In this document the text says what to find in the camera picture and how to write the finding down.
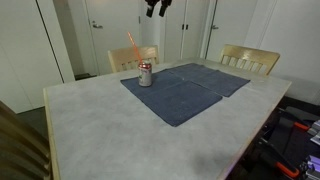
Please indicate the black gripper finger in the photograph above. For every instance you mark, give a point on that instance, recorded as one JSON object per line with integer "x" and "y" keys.
{"x": 151, "y": 6}
{"x": 165, "y": 6}

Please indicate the orange drinking straw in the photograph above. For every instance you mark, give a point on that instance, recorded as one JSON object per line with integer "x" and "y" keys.
{"x": 135, "y": 48}

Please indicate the red and white soda can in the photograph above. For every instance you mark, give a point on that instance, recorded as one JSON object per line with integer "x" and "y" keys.
{"x": 145, "y": 76}

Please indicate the dark blue cloth mat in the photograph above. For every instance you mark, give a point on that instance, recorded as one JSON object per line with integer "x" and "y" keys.
{"x": 173, "y": 100}
{"x": 213, "y": 78}

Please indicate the white closet door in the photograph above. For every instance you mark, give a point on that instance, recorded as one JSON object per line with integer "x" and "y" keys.
{"x": 195, "y": 33}
{"x": 174, "y": 36}

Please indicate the white room door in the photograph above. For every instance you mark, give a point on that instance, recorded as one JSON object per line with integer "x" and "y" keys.
{"x": 233, "y": 30}
{"x": 113, "y": 40}

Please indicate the light wooden slatted chair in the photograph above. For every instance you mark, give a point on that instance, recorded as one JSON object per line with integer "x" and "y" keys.
{"x": 20, "y": 146}
{"x": 250, "y": 53}
{"x": 123, "y": 55}

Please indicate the black orange bar clamp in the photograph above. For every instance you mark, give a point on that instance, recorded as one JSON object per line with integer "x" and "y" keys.
{"x": 286, "y": 169}
{"x": 301, "y": 126}

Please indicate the silver aluminium rail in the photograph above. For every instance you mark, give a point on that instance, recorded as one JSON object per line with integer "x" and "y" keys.
{"x": 313, "y": 166}
{"x": 315, "y": 130}

